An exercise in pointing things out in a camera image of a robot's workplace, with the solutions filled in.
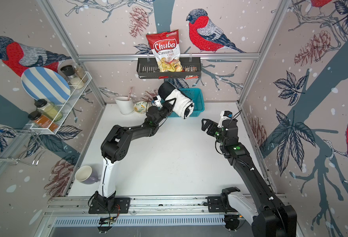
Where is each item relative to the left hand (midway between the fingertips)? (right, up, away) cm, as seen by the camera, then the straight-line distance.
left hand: (179, 97), depth 88 cm
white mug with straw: (-40, -3, +17) cm, 43 cm away
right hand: (+15, -14, -9) cm, 23 cm away
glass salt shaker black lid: (-61, +8, -5) cm, 61 cm away
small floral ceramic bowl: (-32, -5, +29) cm, 44 cm away
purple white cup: (-53, -44, -9) cm, 69 cm away
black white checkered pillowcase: (+2, -6, -4) cm, 8 cm away
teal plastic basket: (+14, +5, +31) cm, 35 cm away
